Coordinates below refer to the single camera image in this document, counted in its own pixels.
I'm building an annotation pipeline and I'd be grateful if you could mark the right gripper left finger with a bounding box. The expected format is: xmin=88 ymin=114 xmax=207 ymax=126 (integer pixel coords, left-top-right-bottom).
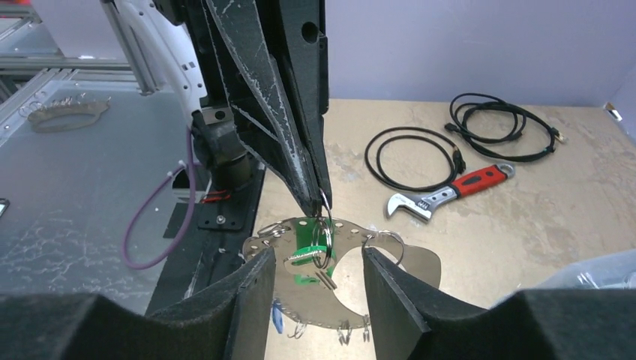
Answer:
xmin=0 ymin=247 xmax=278 ymax=360

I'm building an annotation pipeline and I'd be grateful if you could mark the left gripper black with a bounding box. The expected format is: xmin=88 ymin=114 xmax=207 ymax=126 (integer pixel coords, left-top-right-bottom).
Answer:
xmin=184 ymin=1 xmax=332 ymax=217

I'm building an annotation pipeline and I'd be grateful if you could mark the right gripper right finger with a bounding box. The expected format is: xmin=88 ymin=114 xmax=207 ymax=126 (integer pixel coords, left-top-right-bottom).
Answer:
xmin=362 ymin=247 xmax=635 ymax=359

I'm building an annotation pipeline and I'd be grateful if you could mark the green capped key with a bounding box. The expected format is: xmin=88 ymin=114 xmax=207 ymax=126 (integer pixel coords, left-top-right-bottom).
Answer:
xmin=283 ymin=217 xmax=338 ymax=291

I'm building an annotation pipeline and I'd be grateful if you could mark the metal key organizer plate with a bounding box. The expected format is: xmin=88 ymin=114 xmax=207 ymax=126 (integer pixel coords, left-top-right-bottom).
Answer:
xmin=242 ymin=217 xmax=441 ymax=345

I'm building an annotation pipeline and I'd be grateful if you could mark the metal split keyring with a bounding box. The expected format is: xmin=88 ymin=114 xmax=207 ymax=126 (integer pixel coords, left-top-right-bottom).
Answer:
xmin=312 ymin=188 xmax=333 ymax=270

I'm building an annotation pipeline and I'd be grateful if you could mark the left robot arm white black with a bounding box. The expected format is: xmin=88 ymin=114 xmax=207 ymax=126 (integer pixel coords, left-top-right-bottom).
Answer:
xmin=101 ymin=1 xmax=332 ymax=217

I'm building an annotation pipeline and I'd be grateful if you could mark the blue capped key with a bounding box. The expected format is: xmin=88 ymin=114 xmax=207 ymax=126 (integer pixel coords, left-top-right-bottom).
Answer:
xmin=271 ymin=299 xmax=284 ymax=335

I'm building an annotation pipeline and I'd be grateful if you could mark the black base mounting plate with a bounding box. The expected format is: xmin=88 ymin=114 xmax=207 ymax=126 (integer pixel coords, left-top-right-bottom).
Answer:
xmin=145 ymin=162 xmax=266 ymax=315

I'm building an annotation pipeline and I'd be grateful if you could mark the spare key organizer plate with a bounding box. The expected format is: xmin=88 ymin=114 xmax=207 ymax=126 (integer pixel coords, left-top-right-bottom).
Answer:
xmin=18 ymin=93 xmax=112 ymax=134

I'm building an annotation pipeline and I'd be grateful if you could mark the clear plastic storage box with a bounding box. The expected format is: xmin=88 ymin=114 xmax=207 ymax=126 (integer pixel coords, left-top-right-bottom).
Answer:
xmin=494 ymin=249 xmax=635 ymax=313

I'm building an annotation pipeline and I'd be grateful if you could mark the black usb cable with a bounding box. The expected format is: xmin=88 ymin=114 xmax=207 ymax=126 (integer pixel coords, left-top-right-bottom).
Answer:
xmin=364 ymin=126 xmax=467 ymax=194

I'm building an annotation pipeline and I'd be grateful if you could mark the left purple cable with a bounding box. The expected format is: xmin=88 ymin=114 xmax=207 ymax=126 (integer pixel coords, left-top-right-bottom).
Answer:
xmin=121 ymin=126 xmax=200 ymax=272

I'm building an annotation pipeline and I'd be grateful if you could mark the coiled black cable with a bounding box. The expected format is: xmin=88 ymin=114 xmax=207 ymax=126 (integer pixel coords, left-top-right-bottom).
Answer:
xmin=444 ymin=92 xmax=568 ymax=163

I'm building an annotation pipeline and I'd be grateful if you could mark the aluminium frame rail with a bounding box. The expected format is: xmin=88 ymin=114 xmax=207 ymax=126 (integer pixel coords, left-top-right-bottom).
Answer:
xmin=1 ymin=1 xmax=166 ymax=144

